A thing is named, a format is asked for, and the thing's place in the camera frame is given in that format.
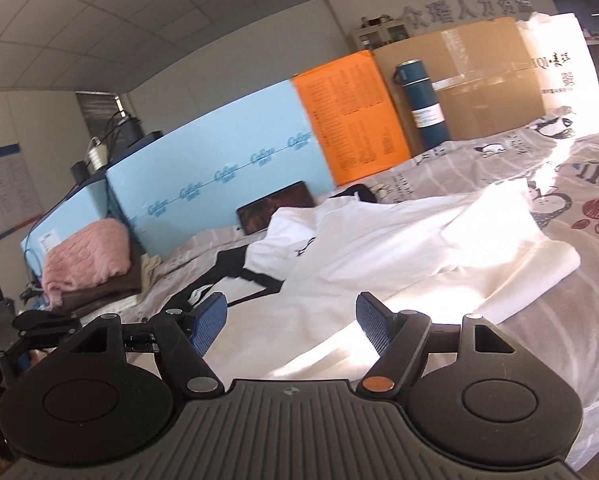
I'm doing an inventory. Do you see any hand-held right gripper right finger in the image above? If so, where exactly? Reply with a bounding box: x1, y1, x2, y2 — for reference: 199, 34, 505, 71
355, 291, 531, 396

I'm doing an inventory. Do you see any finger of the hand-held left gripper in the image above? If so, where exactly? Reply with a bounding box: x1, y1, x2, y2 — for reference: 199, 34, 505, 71
11, 310, 83, 347

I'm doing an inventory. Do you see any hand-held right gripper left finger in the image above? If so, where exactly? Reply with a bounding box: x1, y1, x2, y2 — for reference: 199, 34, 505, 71
54, 292, 229, 396

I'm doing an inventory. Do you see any white t-shirt black trim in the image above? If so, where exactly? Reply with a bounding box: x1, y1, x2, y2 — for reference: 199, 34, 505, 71
163, 177, 581, 387

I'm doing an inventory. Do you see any brown folded cloth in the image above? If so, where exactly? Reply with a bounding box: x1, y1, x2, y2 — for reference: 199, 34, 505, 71
61, 254, 145, 314

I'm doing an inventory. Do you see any beige cloth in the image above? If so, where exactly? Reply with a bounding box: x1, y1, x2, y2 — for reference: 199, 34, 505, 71
139, 254, 166, 292

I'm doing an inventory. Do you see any pink knitted sweater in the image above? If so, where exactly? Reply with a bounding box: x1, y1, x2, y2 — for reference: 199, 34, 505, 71
41, 218, 131, 307

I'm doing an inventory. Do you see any light blue box white label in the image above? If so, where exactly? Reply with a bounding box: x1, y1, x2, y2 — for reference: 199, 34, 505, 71
21, 179, 113, 282

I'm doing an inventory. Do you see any black smartphone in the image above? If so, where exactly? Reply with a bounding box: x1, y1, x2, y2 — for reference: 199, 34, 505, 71
236, 181, 317, 237

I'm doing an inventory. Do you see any black cloth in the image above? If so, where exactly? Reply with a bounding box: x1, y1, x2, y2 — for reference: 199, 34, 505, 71
331, 184, 380, 205

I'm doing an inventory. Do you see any printed cartoon bedsheet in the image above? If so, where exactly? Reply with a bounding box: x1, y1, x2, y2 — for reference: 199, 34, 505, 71
44, 108, 599, 480

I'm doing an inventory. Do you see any white plastic jug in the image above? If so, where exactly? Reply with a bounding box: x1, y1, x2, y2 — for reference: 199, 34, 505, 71
86, 137, 108, 172

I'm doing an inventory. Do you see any light blue cardboard box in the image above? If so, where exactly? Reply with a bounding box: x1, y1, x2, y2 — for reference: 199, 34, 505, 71
105, 79, 336, 257

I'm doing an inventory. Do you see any orange cardboard box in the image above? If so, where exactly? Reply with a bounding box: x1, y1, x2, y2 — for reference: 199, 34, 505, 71
291, 50, 413, 187

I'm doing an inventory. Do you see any dark blue vacuum bottle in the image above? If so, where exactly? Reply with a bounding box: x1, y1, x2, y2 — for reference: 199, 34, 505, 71
392, 59, 451, 151

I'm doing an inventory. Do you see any brown cardboard box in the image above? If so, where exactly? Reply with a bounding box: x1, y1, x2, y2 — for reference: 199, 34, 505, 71
371, 16, 548, 144

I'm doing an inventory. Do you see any wooden glass-door cabinet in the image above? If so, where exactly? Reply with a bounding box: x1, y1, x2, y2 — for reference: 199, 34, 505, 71
350, 14, 411, 54

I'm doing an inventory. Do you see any white printed bag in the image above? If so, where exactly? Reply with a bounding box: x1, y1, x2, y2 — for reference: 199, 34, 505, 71
516, 12, 599, 112

